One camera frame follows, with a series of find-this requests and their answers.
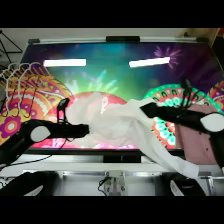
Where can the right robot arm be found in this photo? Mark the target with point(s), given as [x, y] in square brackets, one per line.
[195, 118]

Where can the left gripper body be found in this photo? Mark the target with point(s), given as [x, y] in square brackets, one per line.
[81, 130]

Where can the silver frame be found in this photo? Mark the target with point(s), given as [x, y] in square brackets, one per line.
[83, 175]

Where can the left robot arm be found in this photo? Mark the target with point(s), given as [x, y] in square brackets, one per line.
[20, 141]

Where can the white shirt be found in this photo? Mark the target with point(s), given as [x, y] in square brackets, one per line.
[113, 125]

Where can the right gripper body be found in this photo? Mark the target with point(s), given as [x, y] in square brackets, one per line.
[150, 109]

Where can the pink shirt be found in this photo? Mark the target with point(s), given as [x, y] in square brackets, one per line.
[196, 146]

